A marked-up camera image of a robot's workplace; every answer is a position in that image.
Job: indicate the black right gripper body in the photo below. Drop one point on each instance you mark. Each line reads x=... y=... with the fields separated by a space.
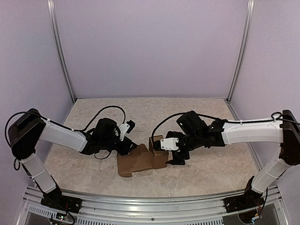
x=194 y=142

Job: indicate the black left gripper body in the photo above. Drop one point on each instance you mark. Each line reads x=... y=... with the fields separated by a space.
x=122 y=150

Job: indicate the brown cardboard paper box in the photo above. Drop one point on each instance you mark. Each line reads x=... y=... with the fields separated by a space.
x=141 y=159

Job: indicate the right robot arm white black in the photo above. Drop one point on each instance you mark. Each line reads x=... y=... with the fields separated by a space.
x=281 y=128

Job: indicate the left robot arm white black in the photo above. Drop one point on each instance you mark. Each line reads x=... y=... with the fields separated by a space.
x=31 y=127

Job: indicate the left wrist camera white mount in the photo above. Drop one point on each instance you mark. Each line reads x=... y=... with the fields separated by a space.
x=126 y=128

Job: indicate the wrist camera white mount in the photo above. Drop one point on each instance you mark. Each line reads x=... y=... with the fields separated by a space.
x=169 y=143
x=126 y=128

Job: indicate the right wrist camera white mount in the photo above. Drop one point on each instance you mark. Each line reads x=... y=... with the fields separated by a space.
x=169 y=143

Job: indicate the front aluminium rail frame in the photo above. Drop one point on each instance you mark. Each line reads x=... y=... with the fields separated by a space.
x=120 y=210

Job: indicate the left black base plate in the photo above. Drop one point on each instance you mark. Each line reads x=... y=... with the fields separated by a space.
x=56 y=200

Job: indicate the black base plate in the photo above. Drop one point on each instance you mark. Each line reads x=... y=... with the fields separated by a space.
x=56 y=200
x=242 y=202

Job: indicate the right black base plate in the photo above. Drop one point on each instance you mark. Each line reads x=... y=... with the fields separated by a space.
x=242 y=202

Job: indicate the right aluminium frame post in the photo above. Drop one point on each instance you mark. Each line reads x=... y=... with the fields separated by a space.
x=242 y=50

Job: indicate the aluminium frame post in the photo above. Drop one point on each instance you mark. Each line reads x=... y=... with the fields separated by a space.
x=59 y=49
x=242 y=50

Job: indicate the left aluminium frame post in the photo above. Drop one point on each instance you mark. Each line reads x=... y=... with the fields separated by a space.
x=59 y=49

